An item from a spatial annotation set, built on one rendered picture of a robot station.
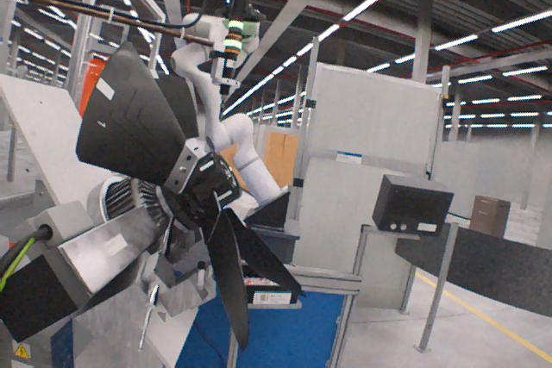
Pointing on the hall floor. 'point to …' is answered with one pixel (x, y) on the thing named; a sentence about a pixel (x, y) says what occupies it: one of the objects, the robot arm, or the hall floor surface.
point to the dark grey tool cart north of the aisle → (490, 215)
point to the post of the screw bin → (231, 350)
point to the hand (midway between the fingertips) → (239, 6)
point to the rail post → (343, 331)
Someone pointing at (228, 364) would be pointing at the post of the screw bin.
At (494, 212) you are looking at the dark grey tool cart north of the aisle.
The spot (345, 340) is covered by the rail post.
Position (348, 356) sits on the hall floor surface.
